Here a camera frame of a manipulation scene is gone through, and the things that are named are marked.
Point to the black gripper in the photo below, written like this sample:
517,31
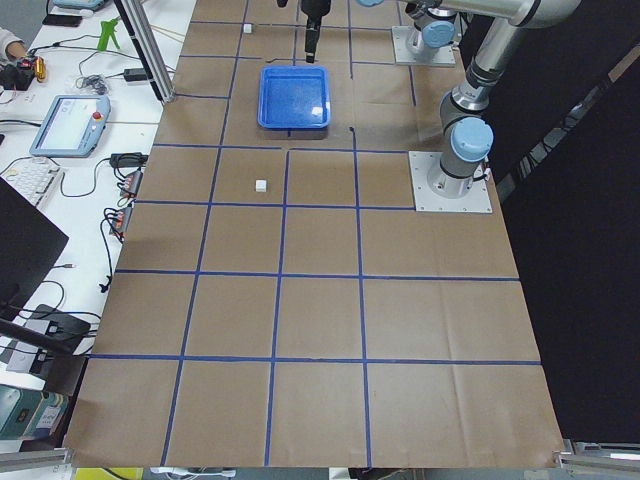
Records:
314,7

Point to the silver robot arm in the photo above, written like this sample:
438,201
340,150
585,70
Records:
433,26
468,137

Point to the blue plastic tray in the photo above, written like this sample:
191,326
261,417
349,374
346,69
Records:
294,98

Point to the person hand at desk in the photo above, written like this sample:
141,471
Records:
15,50

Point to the wooden chopstick pair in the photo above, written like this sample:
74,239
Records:
168,32

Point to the black power adapter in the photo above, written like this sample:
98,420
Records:
134,75

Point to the black smartphone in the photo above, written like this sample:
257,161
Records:
62,20

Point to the blue teach pendant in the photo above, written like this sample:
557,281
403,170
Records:
72,127

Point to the brown paper table cover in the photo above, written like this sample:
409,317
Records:
325,322

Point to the white keyboard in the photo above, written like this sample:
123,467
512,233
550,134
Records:
35,178

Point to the black monitor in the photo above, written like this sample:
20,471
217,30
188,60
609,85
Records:
30,246

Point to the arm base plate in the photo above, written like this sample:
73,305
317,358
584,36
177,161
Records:
436,192
421,54

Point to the aluminium frame post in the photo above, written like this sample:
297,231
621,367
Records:
139,29

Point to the green handled reach grabber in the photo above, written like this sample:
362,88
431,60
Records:
108,34

